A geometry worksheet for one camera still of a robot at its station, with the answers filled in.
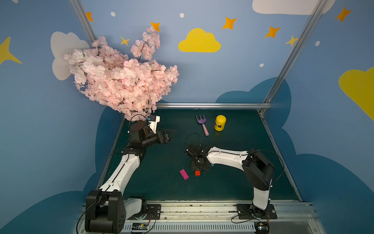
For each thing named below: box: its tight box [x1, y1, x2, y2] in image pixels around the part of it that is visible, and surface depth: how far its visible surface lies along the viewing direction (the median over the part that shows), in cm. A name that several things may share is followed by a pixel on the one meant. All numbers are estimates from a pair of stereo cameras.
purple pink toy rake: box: [195, 114, 210, 137], surface depth 116 cm
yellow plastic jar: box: [213, 114, 227, 132], surface depth 106 cm
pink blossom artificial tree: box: [63, 25, 180, 121], surface depth 66 cm
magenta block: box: [179, 168, 189, 181], surface depth 88 cm
